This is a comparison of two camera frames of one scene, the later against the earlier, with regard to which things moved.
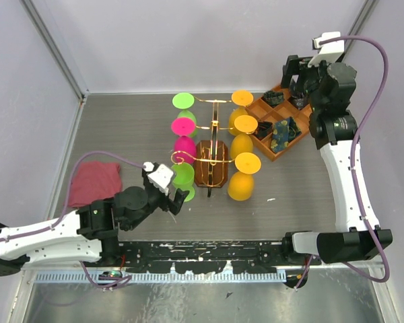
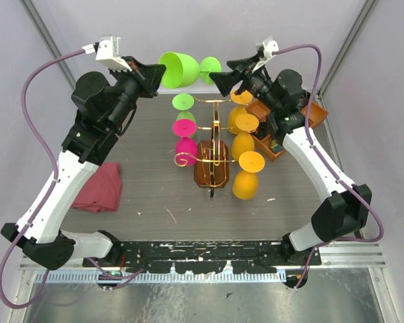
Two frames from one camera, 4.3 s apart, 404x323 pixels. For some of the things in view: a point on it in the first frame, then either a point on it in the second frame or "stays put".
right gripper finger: [291, 68] → [225, 81]
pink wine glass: [184, 147] stays put
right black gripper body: [310, 77] → [256, 83]
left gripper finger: [146, 179] → [151, 76]
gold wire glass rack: [211, 156] stays put
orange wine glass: [245, 124] stays put
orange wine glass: [242, 99] stays put
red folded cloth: [92, 181] stays put
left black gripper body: [157, 200] → [131, 81]
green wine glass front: [184, 179] → [182, 70]
